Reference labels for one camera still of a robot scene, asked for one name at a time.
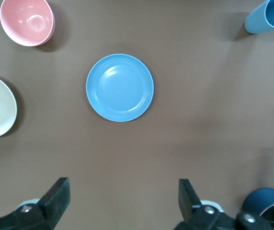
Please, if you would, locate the light blue cup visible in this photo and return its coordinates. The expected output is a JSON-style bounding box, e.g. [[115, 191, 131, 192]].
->
[[244, 0, 274, 35]]

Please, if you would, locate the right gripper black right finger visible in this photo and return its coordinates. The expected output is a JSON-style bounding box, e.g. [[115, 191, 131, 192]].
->
[[172, 178, 274, 230]]

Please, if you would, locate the blue plate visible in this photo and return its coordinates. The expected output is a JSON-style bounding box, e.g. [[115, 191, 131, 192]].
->
[[86, 53, 155, 123]]

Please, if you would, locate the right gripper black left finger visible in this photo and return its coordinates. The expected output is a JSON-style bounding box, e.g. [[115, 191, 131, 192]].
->
[[0, 177, 70, 230]]

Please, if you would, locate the pink bowl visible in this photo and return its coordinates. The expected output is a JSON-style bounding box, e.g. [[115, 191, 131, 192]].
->
[[0, 0, 56, 47]]

